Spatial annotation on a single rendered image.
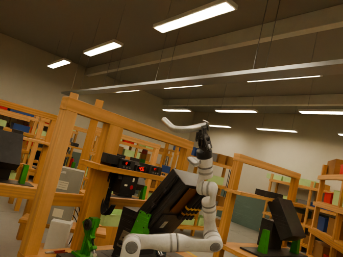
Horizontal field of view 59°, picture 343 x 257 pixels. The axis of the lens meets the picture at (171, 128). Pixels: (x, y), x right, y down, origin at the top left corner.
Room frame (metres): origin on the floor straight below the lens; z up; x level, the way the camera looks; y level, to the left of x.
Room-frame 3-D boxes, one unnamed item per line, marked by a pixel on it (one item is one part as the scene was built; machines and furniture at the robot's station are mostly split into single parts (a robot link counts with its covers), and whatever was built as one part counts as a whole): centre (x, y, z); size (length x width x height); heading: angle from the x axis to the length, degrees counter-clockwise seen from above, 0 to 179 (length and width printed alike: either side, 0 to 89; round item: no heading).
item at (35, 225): (2.63, 0.26, 1.37); 1.49 x 0.09 x 0.97; 139
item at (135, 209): (2.61, 0.07, 1.07); 0.30 x 0.18 x 0.34; 139
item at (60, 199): (2.68, 0.31, 1.23); 1.30 x 0.05 x 0.09; 139
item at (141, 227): (2.34, 0.03, 1.17); 0.13 x 0.12 x 0.20; 139
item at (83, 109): (2.63, 0.26, 1.90); 1.50 x 0.09 x 0.09; 139
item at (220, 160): (8.32, -1.05, 1.14); 2.45 x 0.55 x 2.28; 127
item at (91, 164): (2.60, 0.23, 1.52); 0.90 x 0.25 x 0.04; 139
